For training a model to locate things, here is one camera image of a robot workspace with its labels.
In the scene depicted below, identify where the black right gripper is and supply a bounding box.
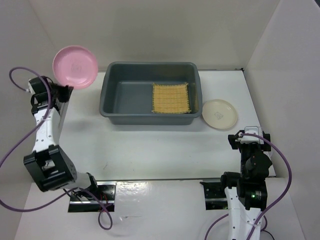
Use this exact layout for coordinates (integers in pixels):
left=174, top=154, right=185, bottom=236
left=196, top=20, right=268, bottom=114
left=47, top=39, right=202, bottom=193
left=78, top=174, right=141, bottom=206
left=228, top=130, right=271, bottom=177

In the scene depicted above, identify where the pink plate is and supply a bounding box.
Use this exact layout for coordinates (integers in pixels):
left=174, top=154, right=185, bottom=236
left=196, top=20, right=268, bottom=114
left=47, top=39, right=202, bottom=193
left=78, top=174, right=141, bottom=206
left=52, top=45, right=98, bottom=90

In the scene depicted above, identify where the cream plate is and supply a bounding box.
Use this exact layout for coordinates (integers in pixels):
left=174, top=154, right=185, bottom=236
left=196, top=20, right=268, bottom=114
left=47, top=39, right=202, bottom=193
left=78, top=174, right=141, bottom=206
left=202, top=99, right=238, bottom=130

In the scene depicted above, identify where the woven bamboo mat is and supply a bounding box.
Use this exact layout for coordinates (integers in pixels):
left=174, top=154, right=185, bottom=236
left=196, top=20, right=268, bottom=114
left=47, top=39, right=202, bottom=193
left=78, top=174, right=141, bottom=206
left=152, top=82, right=191, bottom=114

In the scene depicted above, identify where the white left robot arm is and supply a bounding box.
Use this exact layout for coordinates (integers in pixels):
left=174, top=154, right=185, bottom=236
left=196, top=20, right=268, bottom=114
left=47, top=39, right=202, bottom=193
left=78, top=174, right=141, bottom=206
left=23, top=76, right=101, bottom=200

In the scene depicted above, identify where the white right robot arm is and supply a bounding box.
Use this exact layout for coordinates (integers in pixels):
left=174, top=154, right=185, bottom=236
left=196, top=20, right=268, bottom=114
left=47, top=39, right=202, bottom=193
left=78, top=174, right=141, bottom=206
left=219, top=126, right=272, bottom=240

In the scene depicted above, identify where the grey plastic bin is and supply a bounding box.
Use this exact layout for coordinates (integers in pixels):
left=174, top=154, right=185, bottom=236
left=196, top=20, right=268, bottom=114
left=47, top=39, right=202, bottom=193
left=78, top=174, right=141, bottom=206
left=99, top=62, right=203, bottom=126

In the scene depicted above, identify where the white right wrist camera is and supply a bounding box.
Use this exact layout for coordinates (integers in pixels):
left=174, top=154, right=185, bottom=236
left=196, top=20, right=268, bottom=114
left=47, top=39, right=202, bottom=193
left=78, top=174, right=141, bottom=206
left=238, top=126, right=263, bottom=144

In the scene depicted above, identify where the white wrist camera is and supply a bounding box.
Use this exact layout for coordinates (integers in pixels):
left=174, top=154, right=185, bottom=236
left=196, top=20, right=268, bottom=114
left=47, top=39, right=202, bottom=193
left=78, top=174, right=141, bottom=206
left=25, top=81, right=34, bottom=95
left=238, top=126, right=263, bottom=144

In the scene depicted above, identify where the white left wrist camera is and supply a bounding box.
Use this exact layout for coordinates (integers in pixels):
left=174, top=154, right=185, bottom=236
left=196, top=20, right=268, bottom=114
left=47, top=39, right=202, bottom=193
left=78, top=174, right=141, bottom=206
left=25, top=81, right=34, bottom=95

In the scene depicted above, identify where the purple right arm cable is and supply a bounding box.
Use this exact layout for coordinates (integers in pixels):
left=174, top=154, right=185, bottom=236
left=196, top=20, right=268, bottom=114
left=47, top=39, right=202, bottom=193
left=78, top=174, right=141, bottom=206
left=203, top=132, right=293, bottom=240

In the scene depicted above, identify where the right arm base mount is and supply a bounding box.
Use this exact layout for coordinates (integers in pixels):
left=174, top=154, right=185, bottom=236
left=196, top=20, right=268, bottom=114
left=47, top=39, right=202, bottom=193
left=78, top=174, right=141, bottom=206
left=199, top=178, right=228, bottom=211

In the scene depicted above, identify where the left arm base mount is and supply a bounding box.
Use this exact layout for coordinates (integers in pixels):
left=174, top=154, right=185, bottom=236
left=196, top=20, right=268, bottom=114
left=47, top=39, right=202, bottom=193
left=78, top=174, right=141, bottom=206
left=68, top=182, right=117, bottom=213

